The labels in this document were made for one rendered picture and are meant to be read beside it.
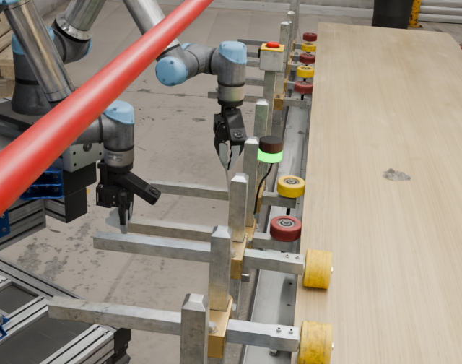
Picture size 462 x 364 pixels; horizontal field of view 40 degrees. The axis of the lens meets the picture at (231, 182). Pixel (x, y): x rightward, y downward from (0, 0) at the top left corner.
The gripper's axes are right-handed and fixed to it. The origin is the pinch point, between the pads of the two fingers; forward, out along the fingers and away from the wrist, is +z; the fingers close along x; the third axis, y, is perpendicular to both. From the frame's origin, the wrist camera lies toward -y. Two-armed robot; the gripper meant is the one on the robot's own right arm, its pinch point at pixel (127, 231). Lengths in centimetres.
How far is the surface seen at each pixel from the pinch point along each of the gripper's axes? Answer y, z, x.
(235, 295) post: -32.2, -1.0, 22.8
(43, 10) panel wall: 290, 80, -625
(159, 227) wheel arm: -9.2, -3.5, 1.5
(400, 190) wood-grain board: -73, -9, -28
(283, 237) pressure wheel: -41.4, -6.6, 4.0
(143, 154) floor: 58, 83, -234
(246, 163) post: -30.0, -22.8, -2.2
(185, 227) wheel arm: -15.9, -3.9, 0.3
